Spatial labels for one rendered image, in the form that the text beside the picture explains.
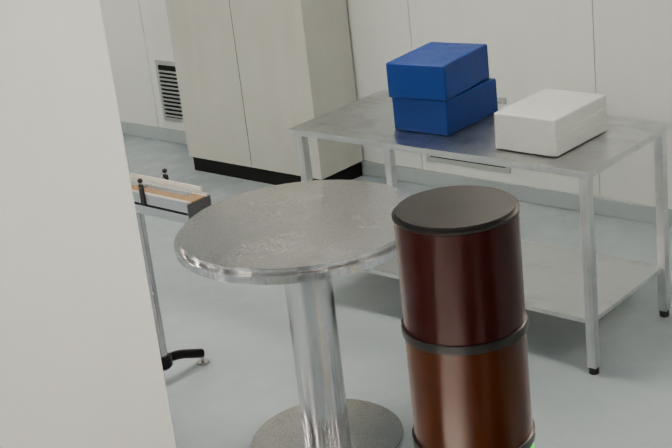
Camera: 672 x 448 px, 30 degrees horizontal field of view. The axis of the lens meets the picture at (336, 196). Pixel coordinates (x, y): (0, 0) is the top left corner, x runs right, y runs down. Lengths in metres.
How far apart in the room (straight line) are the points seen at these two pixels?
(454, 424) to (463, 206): 0.09
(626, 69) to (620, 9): 0.31
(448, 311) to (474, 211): 0.04
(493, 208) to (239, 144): 7.60
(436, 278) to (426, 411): 0.06
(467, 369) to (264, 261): 3.80
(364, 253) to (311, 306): 0.48
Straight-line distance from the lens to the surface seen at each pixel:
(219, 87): 8.05
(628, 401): 5.15
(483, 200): 0.49
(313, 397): 4.82
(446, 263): 0.47
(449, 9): 7.23
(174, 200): 5.01
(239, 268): 4.26
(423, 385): 0.50
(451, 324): 0.48
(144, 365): 2.32
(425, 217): 0.48
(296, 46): 7.48
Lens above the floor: 2.52
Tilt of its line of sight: 19 degrees down
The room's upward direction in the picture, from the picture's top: 7 degrees counter-clockwise
